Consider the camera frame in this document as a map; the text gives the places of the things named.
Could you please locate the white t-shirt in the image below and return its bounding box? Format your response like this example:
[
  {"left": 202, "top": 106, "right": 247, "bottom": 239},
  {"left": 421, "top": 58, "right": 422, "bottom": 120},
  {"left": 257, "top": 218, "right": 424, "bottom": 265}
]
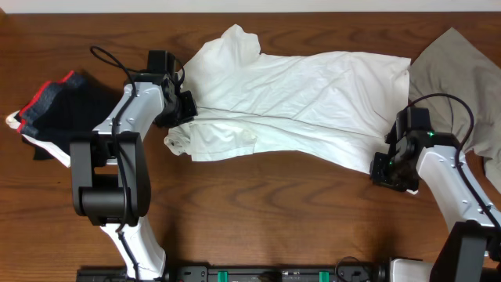
[{"left": 164, "top": 25, "right": 410, "bottom": 173}]

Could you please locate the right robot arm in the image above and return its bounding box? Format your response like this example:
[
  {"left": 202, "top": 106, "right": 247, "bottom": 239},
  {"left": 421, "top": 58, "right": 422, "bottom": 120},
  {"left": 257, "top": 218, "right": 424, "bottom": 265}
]
[{"left": 369, "top": 131, "right": 500, "bottom": 281}]

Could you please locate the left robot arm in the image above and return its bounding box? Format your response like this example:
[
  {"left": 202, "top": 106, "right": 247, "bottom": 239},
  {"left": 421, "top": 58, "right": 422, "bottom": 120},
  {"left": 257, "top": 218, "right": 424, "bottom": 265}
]
[{"left": 70, "top": 73, "right": 196, "bottom": 281}]

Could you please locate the grey-olive garment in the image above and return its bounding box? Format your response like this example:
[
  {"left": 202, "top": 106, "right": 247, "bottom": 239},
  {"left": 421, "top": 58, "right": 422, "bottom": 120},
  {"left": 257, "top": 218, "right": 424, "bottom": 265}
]
[{"left": 409, "top": 28, "right": 500, "bottom": 190}]

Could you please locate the black folded garment red trim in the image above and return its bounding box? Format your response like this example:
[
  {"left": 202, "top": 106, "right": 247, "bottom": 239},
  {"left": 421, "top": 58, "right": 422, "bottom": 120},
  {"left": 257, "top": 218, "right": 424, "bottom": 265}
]
[{"left": 14, "top": 70, "right": 121, "bottom": 161}]

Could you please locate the white folded garment under black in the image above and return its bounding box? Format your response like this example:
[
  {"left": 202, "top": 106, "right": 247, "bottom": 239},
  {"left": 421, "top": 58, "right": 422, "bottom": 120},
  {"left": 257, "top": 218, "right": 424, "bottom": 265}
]
[{"left": 5, "top": 111, "right": 70, "bottom": 168}]

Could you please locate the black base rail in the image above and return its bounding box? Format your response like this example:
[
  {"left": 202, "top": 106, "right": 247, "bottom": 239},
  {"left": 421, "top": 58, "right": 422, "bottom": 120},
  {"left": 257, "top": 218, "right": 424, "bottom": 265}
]
[{"left": 76, "top": 255, "right": 392, "bottom": 282}]

